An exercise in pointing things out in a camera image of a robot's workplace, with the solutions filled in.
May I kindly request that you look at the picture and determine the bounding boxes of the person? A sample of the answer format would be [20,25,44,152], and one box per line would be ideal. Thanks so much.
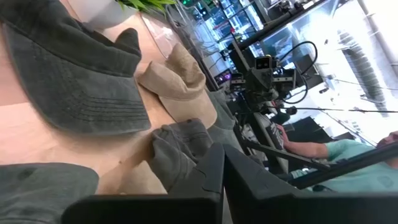
[275,124,398,194]

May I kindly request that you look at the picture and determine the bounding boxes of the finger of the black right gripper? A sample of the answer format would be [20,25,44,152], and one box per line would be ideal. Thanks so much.
[230,73,246,93]
[272,69,297,91]

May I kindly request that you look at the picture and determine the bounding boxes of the green plant in white pot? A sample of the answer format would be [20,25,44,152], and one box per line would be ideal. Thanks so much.
[67,0,178,32]

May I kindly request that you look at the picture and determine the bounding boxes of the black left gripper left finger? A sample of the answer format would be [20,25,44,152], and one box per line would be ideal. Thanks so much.
[61,142,225,224]

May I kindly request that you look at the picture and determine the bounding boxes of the dark grey baseball cap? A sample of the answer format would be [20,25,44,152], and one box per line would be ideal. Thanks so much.
[148,118,215,192]
[0,0,152,136]

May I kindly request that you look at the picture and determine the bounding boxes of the green baseball cap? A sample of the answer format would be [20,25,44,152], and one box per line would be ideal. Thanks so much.
[205,89,246,153]

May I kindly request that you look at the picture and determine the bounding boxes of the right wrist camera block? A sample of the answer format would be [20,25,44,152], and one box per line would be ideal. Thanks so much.
[254,55,273,71]

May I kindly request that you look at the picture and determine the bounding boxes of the dark grey cloth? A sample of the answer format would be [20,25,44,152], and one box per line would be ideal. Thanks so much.
[0,162,100,224]

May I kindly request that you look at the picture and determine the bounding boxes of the black aluminium frame rails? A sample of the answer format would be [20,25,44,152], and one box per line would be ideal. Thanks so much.
[241,138,398,191]

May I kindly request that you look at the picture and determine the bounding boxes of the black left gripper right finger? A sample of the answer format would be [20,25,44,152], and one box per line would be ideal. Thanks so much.
[223,144,398,224]

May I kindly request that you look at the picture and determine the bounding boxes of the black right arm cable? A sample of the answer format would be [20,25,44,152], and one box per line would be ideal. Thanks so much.
[278,40,318,105]

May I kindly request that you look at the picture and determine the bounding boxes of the beige baseball cap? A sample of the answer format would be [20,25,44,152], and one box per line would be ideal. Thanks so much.
[136,42,218,130]

